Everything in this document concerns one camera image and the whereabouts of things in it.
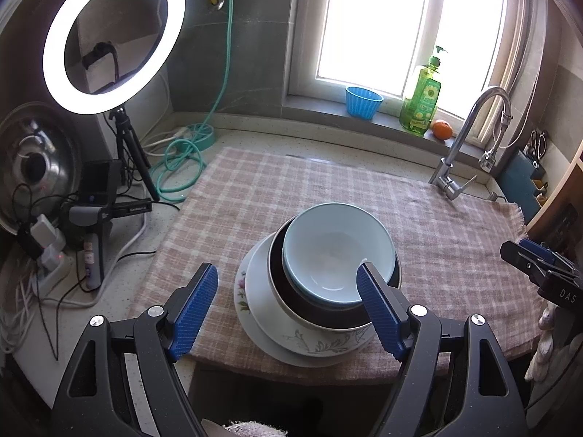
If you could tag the metal pipe wall fitting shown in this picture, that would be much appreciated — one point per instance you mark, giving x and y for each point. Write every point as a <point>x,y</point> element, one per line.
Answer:
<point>219,2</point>

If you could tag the blue ribbed cup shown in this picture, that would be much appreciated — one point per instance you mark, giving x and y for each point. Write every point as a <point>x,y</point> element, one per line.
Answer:
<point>363,102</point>

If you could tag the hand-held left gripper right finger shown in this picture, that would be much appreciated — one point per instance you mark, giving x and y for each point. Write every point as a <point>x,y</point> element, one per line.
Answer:
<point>378,309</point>

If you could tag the white plate grey leaf print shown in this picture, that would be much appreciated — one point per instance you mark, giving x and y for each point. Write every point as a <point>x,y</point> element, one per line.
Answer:
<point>296,341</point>

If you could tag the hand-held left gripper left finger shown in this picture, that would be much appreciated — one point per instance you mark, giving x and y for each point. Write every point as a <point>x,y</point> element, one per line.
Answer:
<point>196,309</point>

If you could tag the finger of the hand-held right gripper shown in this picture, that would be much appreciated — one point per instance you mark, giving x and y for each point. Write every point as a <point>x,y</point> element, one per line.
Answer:
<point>519,255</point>
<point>542,251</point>

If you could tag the light blue bowl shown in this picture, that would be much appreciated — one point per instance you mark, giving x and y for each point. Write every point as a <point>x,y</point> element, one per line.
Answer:
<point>337,246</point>

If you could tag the person's right hand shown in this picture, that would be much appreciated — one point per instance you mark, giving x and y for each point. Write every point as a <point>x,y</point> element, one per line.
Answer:
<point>546,346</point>

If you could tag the black grey handheld device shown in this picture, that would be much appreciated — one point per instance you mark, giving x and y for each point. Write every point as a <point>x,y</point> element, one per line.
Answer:
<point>86,218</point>

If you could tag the metal sink knob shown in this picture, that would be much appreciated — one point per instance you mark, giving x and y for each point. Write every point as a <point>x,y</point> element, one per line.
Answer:
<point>496,196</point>

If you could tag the large steel bowl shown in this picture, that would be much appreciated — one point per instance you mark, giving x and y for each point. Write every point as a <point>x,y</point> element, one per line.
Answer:
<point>291,300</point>

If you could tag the blue cutting board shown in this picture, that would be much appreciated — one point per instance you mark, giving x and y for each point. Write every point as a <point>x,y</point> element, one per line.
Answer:
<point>517,186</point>

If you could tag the black tripod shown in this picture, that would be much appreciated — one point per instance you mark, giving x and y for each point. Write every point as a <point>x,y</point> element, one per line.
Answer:
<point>132,154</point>

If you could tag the steel pot lid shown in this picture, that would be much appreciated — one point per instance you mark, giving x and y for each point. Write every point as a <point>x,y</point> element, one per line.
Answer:
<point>63,177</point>

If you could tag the green dish soap bottle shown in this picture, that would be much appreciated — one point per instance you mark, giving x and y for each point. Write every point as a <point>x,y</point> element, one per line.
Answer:
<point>421,100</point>

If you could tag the wooden shelf rack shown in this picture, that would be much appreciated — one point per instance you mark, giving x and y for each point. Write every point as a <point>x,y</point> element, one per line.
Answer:
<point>571,177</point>

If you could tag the chrome kitchen faucet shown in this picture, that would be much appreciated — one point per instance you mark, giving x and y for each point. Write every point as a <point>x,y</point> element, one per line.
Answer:
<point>460,141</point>

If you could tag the teal round socket hub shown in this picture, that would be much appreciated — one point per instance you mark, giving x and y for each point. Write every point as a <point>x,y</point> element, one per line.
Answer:
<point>207,139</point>

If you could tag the pink checked cloth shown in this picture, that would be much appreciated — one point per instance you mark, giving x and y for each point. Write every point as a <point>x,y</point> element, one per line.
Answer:
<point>255,182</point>

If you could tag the grey utensil holder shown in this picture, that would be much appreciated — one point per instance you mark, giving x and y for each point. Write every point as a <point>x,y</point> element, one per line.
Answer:
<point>537,170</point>

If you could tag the white framed window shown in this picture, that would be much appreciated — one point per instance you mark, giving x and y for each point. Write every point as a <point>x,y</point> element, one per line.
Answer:
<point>373,22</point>

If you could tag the person's left hand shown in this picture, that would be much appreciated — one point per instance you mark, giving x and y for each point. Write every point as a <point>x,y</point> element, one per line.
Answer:
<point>253,430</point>

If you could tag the pink floral white plate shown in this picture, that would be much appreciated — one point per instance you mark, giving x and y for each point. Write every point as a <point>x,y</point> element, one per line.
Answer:
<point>240,289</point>

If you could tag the orange fruit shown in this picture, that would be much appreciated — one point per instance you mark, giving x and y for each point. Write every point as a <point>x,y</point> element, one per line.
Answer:
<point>442,130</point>

